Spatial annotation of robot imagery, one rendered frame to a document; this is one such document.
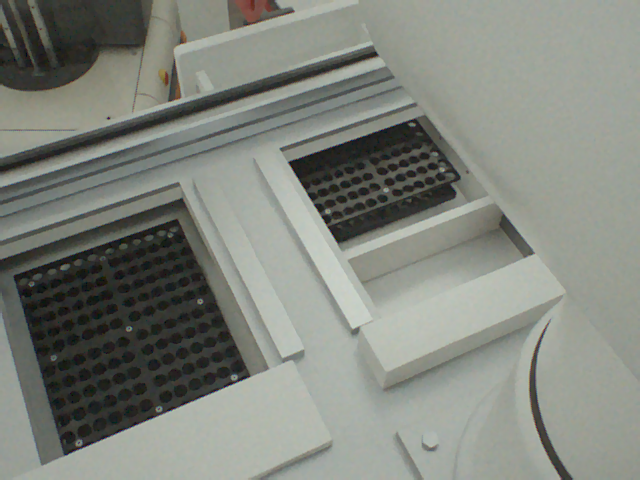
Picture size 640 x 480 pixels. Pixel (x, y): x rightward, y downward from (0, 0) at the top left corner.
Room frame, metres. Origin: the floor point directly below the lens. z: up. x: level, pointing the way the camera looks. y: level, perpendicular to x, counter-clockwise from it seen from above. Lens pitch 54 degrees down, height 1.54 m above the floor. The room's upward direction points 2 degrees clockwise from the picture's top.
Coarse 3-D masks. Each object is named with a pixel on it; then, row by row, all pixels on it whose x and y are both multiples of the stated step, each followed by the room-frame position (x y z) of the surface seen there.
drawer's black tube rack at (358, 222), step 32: (384, 128) 0.64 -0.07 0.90; (416, 128) 0.64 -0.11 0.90; (320, 160) 0.58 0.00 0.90; (352, 160) 0.58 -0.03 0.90; (384, 160) 0.62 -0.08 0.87; (416, 160) 0.59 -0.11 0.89; (320, 192) 0.56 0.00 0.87; (352, 192) 0.54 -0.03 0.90; (384, 192) 0.54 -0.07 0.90; (416, 192) 0.54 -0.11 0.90; (448, 192) 0.57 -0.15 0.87; (352, 224) 0.51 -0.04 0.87; (384, 224) 0.52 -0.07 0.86
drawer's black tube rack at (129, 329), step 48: (48, 288) 0.40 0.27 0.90; (96, 288) 0.40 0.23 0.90; (144, 288) 0.40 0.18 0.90; (192, 288) 0.40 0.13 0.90; (48, 336) 0.34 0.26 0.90; (96, 336) 0.34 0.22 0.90; (144, 336) 0.36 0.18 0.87; (192, 336) 0.36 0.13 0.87; (48, 384) 0.29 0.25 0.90; (96, 384) 0.29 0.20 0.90; (144, 384) 0.30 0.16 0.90; (192, 384) 0.31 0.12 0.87; (96, 432) 0.25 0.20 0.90
